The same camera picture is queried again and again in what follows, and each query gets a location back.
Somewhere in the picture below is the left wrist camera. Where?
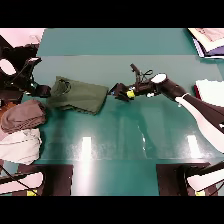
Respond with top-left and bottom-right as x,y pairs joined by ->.
19,56 -> 43,75

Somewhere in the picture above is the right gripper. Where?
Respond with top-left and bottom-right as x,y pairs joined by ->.
109,82 -> 138,103

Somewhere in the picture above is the beige garment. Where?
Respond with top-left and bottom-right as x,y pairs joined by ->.
0,127 -> 43,166

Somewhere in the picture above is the brown garment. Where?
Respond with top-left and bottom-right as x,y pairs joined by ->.
0,98 -> 48,135

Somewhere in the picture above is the white garment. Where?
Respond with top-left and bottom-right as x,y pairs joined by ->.
195,78 -> 224,108

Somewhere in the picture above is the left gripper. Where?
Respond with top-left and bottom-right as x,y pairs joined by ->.
33,84 -> 52,99

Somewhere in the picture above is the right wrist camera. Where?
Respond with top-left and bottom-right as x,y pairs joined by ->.
129,63 -> 154,84

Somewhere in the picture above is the red garment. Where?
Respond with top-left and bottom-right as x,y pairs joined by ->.
193,82 -> 202,100

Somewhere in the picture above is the dark green T-shirt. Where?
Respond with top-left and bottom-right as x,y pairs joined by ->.
46,75 -> 110,116

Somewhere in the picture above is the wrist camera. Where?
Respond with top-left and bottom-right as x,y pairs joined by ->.
19,56 -> 43,75
129,63 -> 154,84

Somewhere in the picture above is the purple garment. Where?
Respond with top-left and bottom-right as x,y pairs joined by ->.
193,38 -> 224,60

